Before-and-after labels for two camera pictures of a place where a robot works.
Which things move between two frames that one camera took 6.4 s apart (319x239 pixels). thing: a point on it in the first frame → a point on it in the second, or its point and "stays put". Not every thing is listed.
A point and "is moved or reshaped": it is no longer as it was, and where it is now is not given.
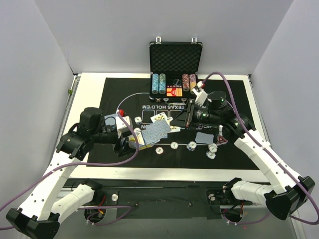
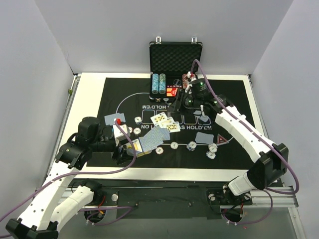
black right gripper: (190, 115) → (177, 104)
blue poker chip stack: (191, 146) stays put
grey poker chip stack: (174, 145) stays put
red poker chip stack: (159, 150) stays put
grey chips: (213, 148) stays put
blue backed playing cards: (154, 132) is moved or reshaped
